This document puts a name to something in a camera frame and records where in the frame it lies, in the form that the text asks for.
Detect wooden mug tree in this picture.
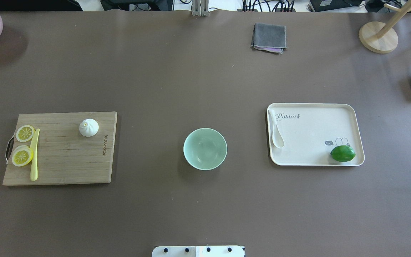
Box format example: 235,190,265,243
359,0,411,54

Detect white ceramic spoon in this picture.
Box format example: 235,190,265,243
268,109,284,148

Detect yellow plastic knife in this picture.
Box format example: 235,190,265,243
30,128,40,182

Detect upper lemon slice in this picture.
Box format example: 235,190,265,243
15,125,35,142

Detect wooden cutting board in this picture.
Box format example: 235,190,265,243
2,112,117,186

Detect green lime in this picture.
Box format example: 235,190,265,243
330,145,356,162

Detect lower lemon slice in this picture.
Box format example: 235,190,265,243
11,145,34,167

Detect grey folded cloth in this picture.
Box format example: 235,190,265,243
251,22,288,54

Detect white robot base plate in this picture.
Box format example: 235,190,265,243
152,245,246,257

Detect cream rabbit tray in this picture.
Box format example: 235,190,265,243
267,103,364,166

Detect mint green bowl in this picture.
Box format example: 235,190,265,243
183,127,227,171

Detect lemon slice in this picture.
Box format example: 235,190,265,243
11,145,34,167
15,125,35,142

